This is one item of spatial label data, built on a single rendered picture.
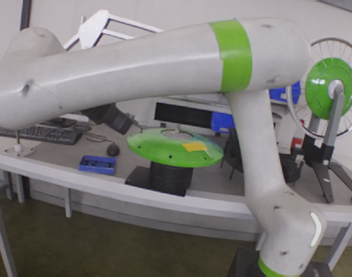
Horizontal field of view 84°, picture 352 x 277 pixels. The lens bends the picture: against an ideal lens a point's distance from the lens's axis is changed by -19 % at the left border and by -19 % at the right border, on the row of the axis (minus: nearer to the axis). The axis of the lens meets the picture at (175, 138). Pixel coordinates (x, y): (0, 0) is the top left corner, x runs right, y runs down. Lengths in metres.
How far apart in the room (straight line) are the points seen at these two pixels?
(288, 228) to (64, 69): 0.52
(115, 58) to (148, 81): 0.05
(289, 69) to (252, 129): 0.23
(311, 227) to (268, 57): 0.37
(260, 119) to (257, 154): 0.09
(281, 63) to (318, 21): 1.56
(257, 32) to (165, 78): 0.15
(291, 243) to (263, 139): 0.25
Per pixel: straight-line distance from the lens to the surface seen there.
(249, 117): 0.55
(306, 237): 0.56
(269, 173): 0.62
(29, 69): 0.35
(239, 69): 0.33
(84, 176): 0.83
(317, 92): 1.19
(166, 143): 0.67
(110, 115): 0.55
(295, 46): 0.37
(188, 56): 0.31
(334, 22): 1.98
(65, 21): 1.94
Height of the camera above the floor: 1.29
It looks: 16 degrees down
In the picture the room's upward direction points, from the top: 9 degrees clockwise
